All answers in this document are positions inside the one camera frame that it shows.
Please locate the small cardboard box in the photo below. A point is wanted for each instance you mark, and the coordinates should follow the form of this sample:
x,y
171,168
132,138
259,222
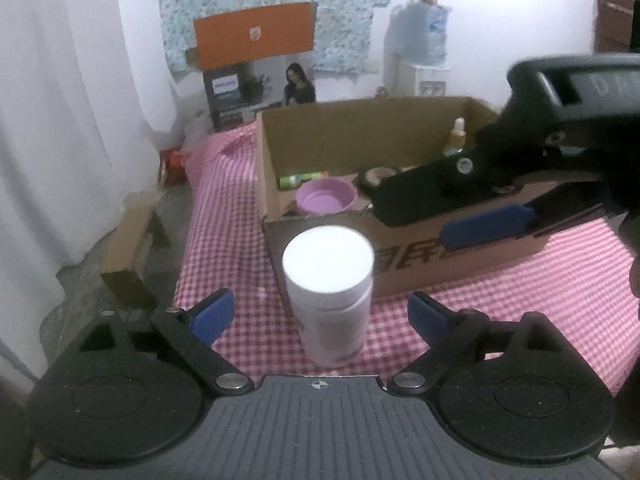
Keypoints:
x,y
127,240

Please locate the dark printed product box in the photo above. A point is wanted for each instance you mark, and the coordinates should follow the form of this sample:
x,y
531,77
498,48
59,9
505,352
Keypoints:
x,y
225,100

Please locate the white plastic bottle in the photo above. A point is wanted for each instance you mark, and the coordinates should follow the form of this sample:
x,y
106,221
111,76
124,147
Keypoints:
x,y
327,260

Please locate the brown wooden furniture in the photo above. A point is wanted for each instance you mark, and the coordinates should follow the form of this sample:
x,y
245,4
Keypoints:
x,y
620,0

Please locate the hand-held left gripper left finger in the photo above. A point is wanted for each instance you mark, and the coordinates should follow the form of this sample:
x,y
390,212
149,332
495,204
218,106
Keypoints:
x,y
215,312

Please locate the brown cardboard box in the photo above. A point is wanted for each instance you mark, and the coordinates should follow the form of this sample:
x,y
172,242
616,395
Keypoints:
x,y
410,270

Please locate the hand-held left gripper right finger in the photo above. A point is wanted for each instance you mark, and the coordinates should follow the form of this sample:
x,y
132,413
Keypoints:
x,y
430,312

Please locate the red packet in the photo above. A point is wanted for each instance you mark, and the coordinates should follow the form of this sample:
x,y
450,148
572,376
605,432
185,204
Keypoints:
x,y
175,165

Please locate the white curtain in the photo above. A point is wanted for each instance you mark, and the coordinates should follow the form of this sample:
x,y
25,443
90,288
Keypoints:
x,y
60,110

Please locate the green lip balm tube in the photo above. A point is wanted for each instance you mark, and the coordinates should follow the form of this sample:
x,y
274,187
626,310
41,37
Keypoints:
x,y
300,179

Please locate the pink checked blanket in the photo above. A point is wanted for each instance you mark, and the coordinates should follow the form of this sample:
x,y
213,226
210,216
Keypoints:
x,y
225,240

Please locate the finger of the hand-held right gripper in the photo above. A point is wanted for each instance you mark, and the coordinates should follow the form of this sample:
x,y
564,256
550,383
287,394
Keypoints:
x,y
485,225
425,190

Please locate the green dropper bottle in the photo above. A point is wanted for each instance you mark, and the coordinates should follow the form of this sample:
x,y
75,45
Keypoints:
x,y
457,135

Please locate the blue water jug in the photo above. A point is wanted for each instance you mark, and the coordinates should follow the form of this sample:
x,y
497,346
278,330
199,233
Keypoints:
x,y
420,30

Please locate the orange box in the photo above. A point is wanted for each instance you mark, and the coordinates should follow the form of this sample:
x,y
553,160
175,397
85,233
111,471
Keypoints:
x,y
250,35

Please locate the purple plastic bowl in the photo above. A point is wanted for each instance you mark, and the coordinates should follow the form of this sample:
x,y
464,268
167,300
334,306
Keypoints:
x,y
325,200

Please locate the gold lid jar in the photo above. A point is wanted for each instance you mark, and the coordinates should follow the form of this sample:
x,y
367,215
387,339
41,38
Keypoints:
x,y
377,175

